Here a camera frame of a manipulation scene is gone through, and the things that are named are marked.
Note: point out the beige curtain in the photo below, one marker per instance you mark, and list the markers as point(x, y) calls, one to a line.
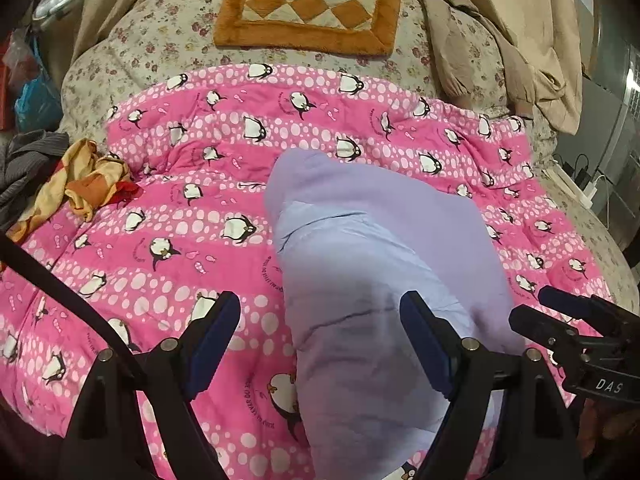
point(115, 5)

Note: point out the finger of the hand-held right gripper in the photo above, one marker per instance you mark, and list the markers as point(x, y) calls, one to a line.
point(537, 330)
point(565, 302)

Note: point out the beige jacket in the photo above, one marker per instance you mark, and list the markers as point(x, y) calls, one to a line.
point(500, 35)

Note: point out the yellow orange crumpled cloth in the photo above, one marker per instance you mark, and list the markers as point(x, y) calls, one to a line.
point(80, 170)

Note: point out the blue plastic bag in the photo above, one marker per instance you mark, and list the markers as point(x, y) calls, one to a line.
point(37, 100)

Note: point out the white power strip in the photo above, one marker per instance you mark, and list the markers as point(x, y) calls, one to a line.
point(590, 192)

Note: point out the grey striped cloth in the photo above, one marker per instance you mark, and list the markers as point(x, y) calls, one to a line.
point(25, 170)

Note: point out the floral bed quilt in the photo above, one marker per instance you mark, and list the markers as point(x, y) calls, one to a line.
point(150, 60)

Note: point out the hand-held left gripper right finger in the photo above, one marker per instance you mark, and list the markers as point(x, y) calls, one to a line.
point(425, 347)

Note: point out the orange checkered plush mat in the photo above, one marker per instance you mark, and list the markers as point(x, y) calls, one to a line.
point(300, 41)

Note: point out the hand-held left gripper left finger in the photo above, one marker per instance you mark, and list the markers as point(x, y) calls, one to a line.
point(215, 350)

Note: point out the pink penguin print blanket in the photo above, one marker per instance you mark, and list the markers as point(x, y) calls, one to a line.
point(200, 240)

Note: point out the lavender fleece garment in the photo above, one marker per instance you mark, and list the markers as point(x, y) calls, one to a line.
point(375, 240)

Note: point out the person's right hand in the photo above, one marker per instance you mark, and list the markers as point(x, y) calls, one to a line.
point(597, 432)

